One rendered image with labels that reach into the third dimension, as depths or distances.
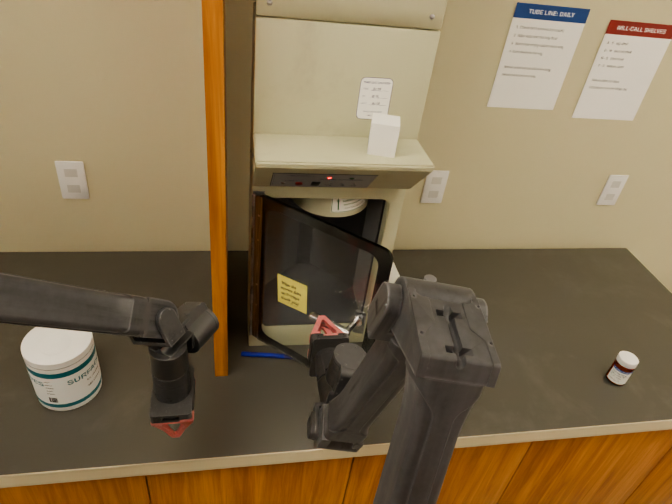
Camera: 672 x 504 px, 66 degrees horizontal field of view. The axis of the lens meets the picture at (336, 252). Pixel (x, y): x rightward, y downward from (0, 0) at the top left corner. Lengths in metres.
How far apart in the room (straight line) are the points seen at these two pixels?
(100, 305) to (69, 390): 0.50
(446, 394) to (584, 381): 1.04
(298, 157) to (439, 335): 0.52
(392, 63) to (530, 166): 0.88
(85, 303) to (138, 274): 0.84
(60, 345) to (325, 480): 0.66
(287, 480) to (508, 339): 0.69
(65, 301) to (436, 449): 0.47
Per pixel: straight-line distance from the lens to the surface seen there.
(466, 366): 0.48
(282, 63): 0.95
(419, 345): 0.46
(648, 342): 1.74
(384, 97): 1.01
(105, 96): 1.47
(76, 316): 0.73
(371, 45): 0.97
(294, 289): 1.10
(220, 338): 1.18
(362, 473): 1.34
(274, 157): 0.91
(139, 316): 0.78
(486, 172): 1.70
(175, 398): 0.91
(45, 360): 1.18
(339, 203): 1.12
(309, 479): 1.32
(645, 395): 1.57
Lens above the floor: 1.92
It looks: 36 degrees down
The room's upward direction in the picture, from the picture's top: 8 degrees clockwise
